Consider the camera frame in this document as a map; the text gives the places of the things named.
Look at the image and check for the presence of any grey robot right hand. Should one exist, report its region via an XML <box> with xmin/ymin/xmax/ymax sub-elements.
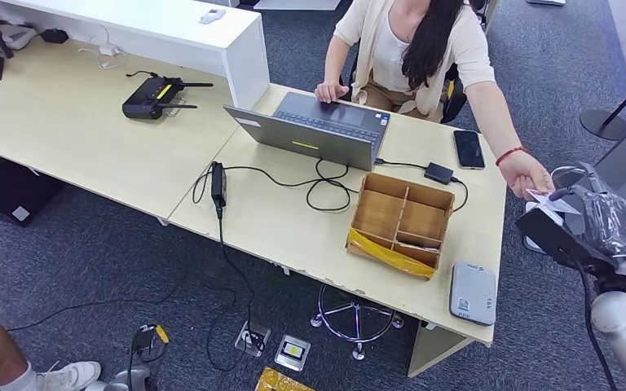
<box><xmin>548</xmin><ymin>161</ymin><xmax>626</xmax><ymax>260</ymax></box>

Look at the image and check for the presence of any person's right hand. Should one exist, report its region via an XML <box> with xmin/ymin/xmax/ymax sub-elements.
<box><xmin>314</xmin><ymin>81</ymin><xmax>350</xmax><ymax>104</ymax></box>

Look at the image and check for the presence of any person's left hand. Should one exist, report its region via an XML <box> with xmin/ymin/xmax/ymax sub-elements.
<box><xmin>498</xmin><ymin>151</ymin><xmax>556</xmax><ymax>202</ymax></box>

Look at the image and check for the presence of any white ID card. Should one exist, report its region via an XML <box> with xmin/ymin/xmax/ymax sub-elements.
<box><xmin>525</xmin><ymin>187</ymin><xmax>583</xmax><ymax>217</ymax></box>

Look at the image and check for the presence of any wooden divided box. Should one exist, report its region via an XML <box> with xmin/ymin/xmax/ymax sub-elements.
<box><xmin>345</xmin><ymin>172</ymin><xmax>456</xmax><ymax>281</ymax></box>

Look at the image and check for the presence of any grey card reader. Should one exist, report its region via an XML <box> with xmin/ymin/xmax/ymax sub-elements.
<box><xmin>448</xmin><ymin>261</ymin><xmax>498</xmax><ymax>328</ymax></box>

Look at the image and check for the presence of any pale key card stack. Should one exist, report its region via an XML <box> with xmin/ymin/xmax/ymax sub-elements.
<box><xmin>394</xmin><ymin>241</ymin><xmax>442</xmax><ymax>255</ymax></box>

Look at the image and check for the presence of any chrome stool base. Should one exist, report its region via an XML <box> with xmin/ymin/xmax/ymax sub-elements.
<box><xmin>549</xmin><ymin>165</ymin><xmax>588</xmax><ymax>190</ymax></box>
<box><xmin>310</xmin><ymin>283</ymin><xmax>405</xmax><ymax>362</ymax></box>

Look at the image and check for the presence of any grey laptop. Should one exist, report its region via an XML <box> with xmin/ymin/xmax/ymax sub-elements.
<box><xmin>223</xmin><ymin>91</ymin><xmax>391</xmax><ymax>173</ymax></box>

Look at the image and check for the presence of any black smartphone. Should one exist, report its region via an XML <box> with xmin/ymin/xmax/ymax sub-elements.
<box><xmin>452</xmin><ymin>129</ymin><xmax>487</xmax><ymax>171</ymax></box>

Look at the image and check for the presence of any black USB hub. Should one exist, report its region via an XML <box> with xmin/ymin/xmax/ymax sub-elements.
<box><xmin>423</xmin><ymin>161</ymin><xmax>455</xmax><ymax>187</ymax></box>

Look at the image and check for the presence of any white furniture panel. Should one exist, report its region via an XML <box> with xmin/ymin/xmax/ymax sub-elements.
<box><xmin>253</xmin><ymin>0</ymin><xmax>342</xmax><ymax>12</ymax></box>

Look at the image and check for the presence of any black office chair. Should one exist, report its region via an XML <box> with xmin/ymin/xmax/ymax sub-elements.
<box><xmin>338</xmin><ymin>51</ymin><xmax>468</xmax><ymax>125</ymax></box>

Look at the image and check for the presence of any black power brick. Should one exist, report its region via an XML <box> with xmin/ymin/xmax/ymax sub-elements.
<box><xmin>209</xmin><ymin>160</ymin><xmax>228</xmax><ymax>220</ymax></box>

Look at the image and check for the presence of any white reception counter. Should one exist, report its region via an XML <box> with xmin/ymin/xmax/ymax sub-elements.
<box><xmin>0</xmin><ymin>0</ymin><xmax>271</xmax><ymax>111</ymax></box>

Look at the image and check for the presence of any wooden desk leg panel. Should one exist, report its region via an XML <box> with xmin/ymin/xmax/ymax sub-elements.
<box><xmin>407</xmin><ymin>322</ymin><xmax>476</xmax><ymax>378</ymax></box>

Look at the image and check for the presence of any clear lid floor socket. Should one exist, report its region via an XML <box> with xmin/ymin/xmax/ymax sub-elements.
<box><xmin>233</xmin><ymin>320</ymin><xmax>272</xmax><ymax>358</ymax></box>

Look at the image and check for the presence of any metal floor socket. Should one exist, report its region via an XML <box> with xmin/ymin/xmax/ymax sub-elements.
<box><xmin>274</xmin><ymin>334</ymin><xmax>312</xmax><ymax>373</ymax></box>

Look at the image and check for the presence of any small black adapter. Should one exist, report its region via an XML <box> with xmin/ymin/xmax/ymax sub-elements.
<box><xmin>38</xmin><ymin>28</ymin><xmax>70</xmax><ymax>46</ymax></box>

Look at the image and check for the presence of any yellow floor tape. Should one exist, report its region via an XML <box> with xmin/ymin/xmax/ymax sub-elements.
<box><xmin>254</xmin><ymin>367</ymin><xmax>317</xmax><ymax>391</ymax></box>

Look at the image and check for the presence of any white plastic device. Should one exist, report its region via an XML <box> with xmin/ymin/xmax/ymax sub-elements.
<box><xmin>0</xmin><ymin>22</ymin><xmax>37</xmax><ymax>51</ymax></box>

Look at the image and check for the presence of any black computer case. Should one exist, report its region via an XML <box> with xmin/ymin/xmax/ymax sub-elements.
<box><xmin>0</xmin><ymin>156</ymin><xmax>67</xmax><ymax>229</ymax></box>

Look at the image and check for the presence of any white sneaker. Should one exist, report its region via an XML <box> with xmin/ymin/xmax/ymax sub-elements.
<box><xmin>36</xmin><ymin>360</ymin><xmax>103</xmax><ymax>391</ymax></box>

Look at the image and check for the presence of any red bracelet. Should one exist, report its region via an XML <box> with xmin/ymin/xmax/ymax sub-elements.
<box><xmin>495</xmin><ymin>145</ymin><xmax>529</xmax><ymax>167</ymax></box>

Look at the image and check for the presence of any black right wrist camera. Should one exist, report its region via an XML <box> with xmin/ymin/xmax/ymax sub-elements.
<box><xmin>515</xmin><ymin>202</ymin><xmax>619</xmax><ymax>271</ymax></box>

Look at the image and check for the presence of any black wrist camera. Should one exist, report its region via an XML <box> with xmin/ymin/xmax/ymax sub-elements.
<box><xmin>128</xmin><ymin>323</ymin><xmax>170</xmax><ymax>363</ymax></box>
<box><xmin>515</xmin><ymin>202</ymin><xmax>619</xmax><ymax>271</ymax></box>

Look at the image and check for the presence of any curved black hub cable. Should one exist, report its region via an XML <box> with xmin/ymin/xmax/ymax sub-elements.
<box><xmin>449</xmin><ymin>177</ymin><xmax>470</xmax><ymax>213</ymax></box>

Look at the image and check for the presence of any black stanchion post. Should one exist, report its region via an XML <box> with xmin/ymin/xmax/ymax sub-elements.
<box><xmin>579</xmin><ymin>64</ymin><xmax>626</xmax><ymax>143</ymax></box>

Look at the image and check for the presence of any short black hub cable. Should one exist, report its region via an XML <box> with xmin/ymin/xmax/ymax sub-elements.
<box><xmin>373</xmin><ymin>157</ymin><xmax>427</xmax><ymax>170</ymax></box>

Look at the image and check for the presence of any black right camera cable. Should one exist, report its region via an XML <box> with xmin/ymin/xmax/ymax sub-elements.
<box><xmin>571</xmin><ymin>253</ymin><xmax>619</xmax><ymax>391</ymax></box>

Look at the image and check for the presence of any black laptop charger cable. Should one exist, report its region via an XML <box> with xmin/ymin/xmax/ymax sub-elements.
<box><xmin>191</xmin><ymin>157</ymin><xmax>359</xmax><ymax>213</ymax></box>

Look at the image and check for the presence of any black power cord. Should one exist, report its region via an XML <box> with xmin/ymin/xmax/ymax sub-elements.
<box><xmin>202</xmin><ymin>207</ymin><xmax>266</xmax><ymax>375</ymax></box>

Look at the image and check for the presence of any black wireless router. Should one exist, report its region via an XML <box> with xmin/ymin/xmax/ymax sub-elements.
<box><xmin>121</xmin><ymin>74</ymin><xmax>214</xmax><ymax>121</ymax></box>

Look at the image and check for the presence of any white charger with cable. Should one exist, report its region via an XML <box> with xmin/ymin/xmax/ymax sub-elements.
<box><xmin>77</xmin><ymin>27</ymin><xmax>129</xmax><ymax>71</ymax></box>

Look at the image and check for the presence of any long black cable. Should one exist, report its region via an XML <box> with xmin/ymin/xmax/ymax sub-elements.
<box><xmin>5</xmin><ymin>266</ymin><xmax>184</xmax><ymax>333</ymax></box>

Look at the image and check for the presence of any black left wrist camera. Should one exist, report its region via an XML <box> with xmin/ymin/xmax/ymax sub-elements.
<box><xmin>128</xmin><ymin>323</ymin><xmax>170</xmax><ymax>363</ymax></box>

